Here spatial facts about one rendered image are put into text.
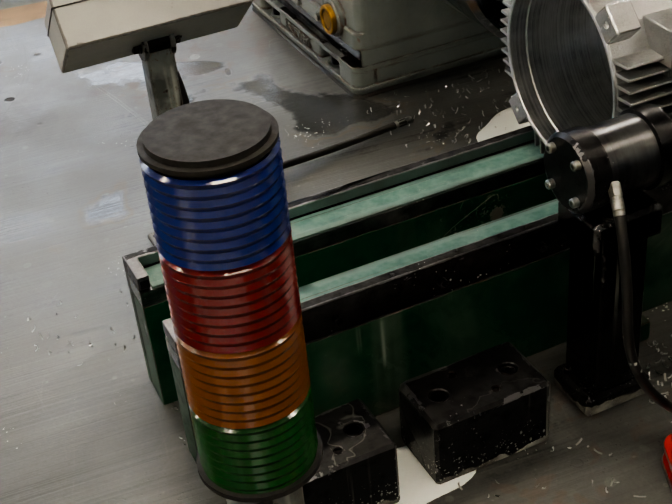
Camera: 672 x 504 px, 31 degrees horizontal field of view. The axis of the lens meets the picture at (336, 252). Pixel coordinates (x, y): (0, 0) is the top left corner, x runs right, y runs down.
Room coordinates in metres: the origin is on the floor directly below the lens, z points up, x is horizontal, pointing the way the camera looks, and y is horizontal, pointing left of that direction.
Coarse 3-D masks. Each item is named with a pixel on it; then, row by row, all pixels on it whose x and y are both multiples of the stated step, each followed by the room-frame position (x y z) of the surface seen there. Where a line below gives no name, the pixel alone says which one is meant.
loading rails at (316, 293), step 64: (320, 192) 0.86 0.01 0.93; (384, 192) 0.87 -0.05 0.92; (448, 192) 0.86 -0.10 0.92; (512, 192) 0.89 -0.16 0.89; (128, 256) 0.80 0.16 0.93; (320, 256) 0.82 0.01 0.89; (384, 256) 0.84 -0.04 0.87; (448, 256) 0.75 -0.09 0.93; (512, 256) 0.77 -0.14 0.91; (320, 320) 0.71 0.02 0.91; (384, 320) 0.73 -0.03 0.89; (448, 320) 0.75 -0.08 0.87; (512, 320) 0.77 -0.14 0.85; (320, 384) 0.70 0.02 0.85; (384, 384) 0.72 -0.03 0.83; (192, 448) 0.69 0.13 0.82
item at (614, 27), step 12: (624, 0) 0.82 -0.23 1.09; (600, 12) 0.82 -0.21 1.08; (612, 12) 0.81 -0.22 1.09; (624, 12) 0.81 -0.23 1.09; (600, 24) 0.82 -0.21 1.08; (612, 24) 0.81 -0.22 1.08; (624, 24) 0.81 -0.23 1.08; (636, 24) 0.81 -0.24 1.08; (612, 36) 0.80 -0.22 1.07; (624, 36) 0.81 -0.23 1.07; (516, 96) 0.93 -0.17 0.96; (516, 108) 0.93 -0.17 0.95
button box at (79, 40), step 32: (64, 0) 0.96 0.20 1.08; (96, 0) 0.97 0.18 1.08; (128, 0) 0.97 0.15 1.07; (160, 0) 0.98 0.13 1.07; (192, 0) 0.98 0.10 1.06; (224, 0) 0.99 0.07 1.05; (64, 32) 0.94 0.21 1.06; (96, 32) 0.95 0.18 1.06; (128, 32) 0.95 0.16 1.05; (160, 32) 0.98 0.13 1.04; (192, 32) 1.01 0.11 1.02; (64, 64) 0.96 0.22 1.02; (96, 64) 0.99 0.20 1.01
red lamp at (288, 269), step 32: (160, 256) 0.44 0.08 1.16; (288, 256) 0.44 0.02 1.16; (192, 288) 0.42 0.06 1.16; (224, 288) 0.42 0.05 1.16; (256, 288) 0.42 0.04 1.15; (288, 288) 0.43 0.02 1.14; (192, 320) 0.42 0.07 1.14; (224, 320) 0.42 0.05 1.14; (256, 320) 0.42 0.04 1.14; (288, 320) 0.43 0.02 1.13; (224, 352) 0.42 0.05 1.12
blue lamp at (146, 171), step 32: (160, 192) 0.43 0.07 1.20; (192, 192) 0.42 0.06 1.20; (224, 192) 0.42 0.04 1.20; (256, 192) 0.42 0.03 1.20; (160, 224) 0.43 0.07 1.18; (192, 224) 0.42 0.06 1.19; (224, 224) 0.42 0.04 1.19; (256, 224) 0.42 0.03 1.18; (288, 224) 0.44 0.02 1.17; (192, 256) 0.42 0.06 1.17; (224, 256) 0.42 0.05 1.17; (256, 256) 0.42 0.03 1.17
